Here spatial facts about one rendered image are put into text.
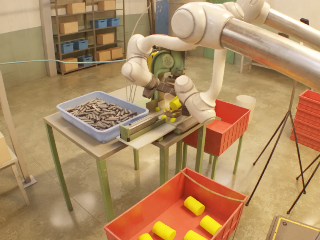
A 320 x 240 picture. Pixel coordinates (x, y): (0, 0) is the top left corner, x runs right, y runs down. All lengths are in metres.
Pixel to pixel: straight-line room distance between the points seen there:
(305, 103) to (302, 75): 2.81
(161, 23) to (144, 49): 6.87
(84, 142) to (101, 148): 0.13
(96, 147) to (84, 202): 1.13
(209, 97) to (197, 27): 0.59
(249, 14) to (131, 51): 0.62
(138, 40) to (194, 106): 0.45
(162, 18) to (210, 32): 7.39
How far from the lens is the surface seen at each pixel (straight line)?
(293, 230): 1.98
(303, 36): 1.45
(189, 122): 1.60
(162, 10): 8.14
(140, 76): 1.29
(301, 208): 2.67
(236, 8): 0.95
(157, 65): 1.68
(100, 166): 1.41
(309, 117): 3.54
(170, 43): 1.14
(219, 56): 1.27
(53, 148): 2.04
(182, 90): 1.32
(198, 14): 0.77
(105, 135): 1.45
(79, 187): 2.69
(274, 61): 0.73
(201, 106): 1.28
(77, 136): 1.60
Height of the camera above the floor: 1.73
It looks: 27 degrees down
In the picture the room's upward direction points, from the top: straight up
